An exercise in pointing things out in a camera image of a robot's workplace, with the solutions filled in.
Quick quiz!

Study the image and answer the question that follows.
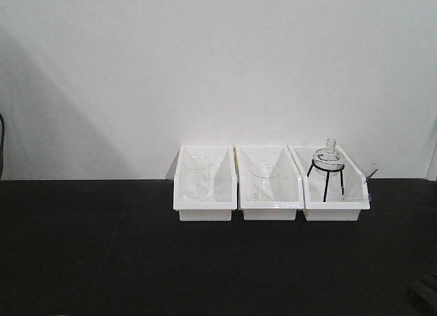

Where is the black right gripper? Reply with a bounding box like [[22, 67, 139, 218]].
[[408, 273, 437, 316]]

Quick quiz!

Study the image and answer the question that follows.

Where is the middle white storage bin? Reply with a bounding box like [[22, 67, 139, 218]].
[[236, 146, 305, 220]]

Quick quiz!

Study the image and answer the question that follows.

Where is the black cable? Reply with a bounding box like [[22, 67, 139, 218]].
[[0, 113, 6, 180]]

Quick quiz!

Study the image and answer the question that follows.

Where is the clear glass test tube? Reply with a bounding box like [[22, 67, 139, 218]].
[[341, 162, 380, 201]]

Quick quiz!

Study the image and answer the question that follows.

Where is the right white storage bin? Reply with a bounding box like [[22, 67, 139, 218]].
[[289, 146, 370, 221]]

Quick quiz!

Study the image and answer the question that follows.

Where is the round glass flask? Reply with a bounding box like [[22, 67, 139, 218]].
[[313, 138, 345, 176]]

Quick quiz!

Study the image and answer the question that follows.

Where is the left white storage bin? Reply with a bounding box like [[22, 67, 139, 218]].
[[173, 146, 238, 221]]

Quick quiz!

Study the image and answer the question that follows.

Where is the glass beaker in left bin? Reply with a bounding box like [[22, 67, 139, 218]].
[[181, 155, 213, 200]]

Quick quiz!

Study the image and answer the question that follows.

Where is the black wire tripod stand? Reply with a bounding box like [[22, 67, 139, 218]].
[[307, 158, 345, 202]]

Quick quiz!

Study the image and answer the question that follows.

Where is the glass beaker in middle bin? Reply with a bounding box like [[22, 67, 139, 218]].
[[249, 163, 280, 201]]

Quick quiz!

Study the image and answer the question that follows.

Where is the white storage bin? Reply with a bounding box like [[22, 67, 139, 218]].
[[173, 146, 238, 221], [236, 146, 305, 220], [289, 146, 370, 221]]

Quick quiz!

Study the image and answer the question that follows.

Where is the glass beaker in bin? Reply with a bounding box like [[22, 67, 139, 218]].
[[181, 155, 213, 200], [249, 163, 280, 201]]

